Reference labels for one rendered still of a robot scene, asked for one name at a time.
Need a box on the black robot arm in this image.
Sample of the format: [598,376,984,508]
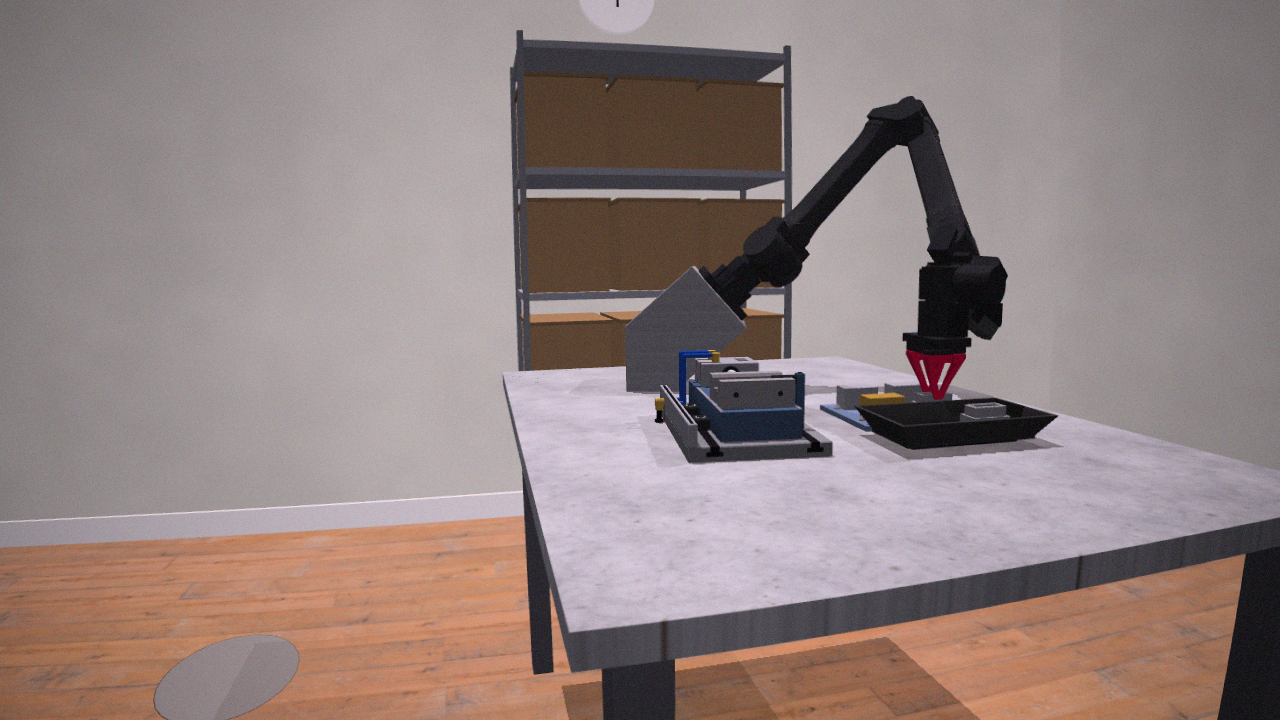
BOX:
[699,96,1009,340]

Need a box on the yellow rectangular block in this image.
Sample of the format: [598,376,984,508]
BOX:
[860,393,905,405]

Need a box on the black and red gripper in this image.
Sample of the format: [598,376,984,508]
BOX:
[902,300,972,400]

